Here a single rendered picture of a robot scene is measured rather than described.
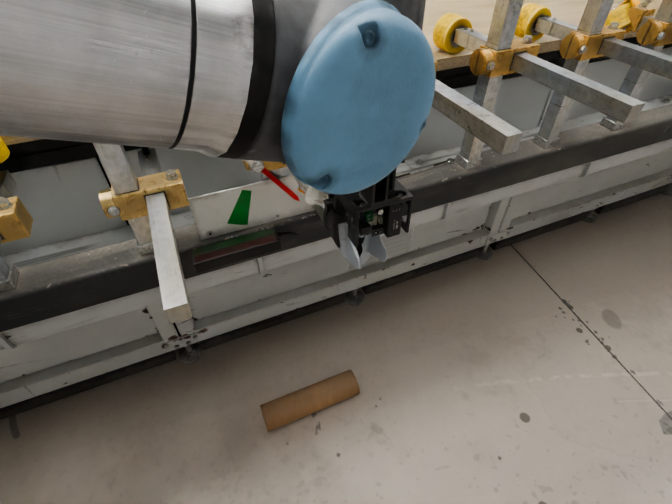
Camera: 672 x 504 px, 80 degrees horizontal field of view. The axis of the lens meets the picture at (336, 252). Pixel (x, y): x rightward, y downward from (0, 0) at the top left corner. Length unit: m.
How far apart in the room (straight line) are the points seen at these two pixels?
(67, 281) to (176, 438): 0.70
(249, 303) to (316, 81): 1.25
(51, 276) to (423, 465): 1.04
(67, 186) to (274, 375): 0.83
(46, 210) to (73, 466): 0.77
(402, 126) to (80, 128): 0.14
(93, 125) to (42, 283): 0.71
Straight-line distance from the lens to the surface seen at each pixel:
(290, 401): 1.29
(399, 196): 0.45
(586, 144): 1.31
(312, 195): 0.63
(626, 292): 2.00
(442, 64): 1.11
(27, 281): 0.90
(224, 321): 1.38
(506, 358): 1.56
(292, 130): 0.18
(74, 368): 1.45
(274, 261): 0.97
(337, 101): 0.18
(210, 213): 0.80
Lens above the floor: 1.23
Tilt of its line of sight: 44 degrees down
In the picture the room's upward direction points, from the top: straight up
